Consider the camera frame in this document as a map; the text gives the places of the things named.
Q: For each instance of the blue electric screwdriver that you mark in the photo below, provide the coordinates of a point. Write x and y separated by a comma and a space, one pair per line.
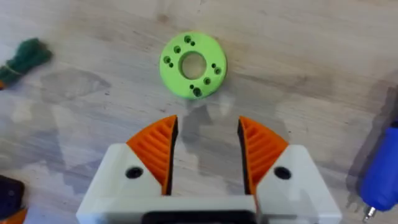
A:
380, 174

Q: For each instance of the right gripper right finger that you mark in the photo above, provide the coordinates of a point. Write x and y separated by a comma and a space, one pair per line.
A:
273, 165

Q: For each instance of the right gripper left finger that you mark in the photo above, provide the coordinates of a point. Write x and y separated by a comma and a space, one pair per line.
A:
146, 161

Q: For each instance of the green disc with holes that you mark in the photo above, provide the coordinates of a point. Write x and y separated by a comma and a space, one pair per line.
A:
193, 65

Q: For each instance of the orange ribbed wedge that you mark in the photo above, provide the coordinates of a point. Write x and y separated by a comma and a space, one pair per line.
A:
12, 202

